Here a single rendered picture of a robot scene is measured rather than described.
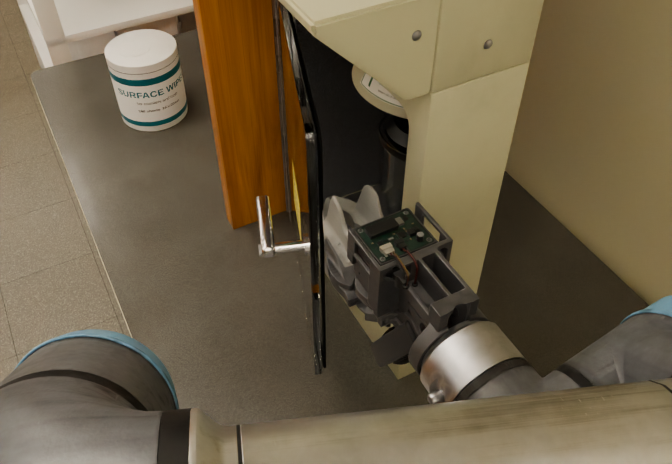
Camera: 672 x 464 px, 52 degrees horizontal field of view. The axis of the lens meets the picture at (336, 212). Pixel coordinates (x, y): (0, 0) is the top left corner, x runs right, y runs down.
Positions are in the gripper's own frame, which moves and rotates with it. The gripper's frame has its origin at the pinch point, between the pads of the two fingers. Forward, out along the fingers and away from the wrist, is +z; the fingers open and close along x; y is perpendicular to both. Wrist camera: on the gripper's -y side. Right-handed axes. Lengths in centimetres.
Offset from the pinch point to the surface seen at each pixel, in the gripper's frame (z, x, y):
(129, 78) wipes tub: 67, 6, -22
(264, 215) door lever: 9.8, 4.0, -7.2
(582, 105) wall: 15, -51, -15
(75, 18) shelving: 120, 7, -36
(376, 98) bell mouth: 9.3, -10.0, 4.5
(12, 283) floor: 134, 49, -128
